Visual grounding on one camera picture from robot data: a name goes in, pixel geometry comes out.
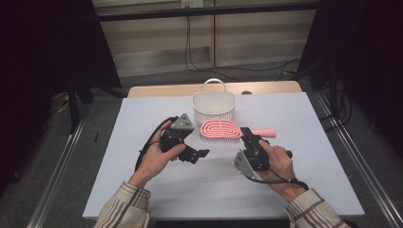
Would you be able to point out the dark curtain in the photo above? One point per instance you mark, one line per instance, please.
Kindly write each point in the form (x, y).
(364, 41)
(47, 47)

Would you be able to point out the pink hairbrush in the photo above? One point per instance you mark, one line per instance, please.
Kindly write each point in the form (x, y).
(220, 130)

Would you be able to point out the wooden table with white top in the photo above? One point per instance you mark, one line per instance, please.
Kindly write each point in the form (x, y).
(221, 190)

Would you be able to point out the person's left hand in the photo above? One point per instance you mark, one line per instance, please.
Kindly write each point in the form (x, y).
(155, 158)

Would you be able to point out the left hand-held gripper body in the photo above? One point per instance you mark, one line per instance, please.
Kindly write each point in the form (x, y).
(174, 136)

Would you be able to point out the white plastic slotted basket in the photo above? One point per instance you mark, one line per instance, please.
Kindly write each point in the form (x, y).
(214, 106)

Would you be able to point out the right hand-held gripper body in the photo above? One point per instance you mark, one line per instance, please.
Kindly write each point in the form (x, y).
(252, 158)

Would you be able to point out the person's right hand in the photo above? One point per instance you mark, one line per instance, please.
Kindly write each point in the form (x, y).
(280, 161)

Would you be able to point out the black metal stand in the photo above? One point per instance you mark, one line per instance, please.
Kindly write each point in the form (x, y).
(77, 101)

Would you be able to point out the metal floor rail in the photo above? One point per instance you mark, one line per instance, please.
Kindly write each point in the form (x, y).
(364, 164)
(53, 180)

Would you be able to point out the white wall socket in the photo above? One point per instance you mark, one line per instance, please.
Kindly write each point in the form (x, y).
(192, 3)

